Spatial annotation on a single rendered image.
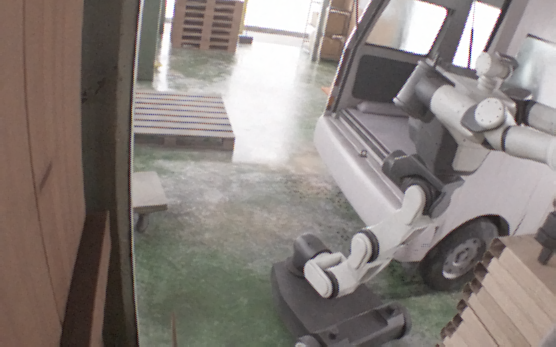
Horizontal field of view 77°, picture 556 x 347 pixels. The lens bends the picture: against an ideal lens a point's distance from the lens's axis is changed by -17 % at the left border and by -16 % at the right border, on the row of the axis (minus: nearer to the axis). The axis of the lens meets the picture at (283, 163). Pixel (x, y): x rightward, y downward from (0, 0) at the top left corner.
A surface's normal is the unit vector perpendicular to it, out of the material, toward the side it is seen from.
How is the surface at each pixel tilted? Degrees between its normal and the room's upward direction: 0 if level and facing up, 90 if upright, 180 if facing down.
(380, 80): 90
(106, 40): 90
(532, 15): 85
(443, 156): 101
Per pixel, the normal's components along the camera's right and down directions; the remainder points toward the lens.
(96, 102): 0.25, 0.48
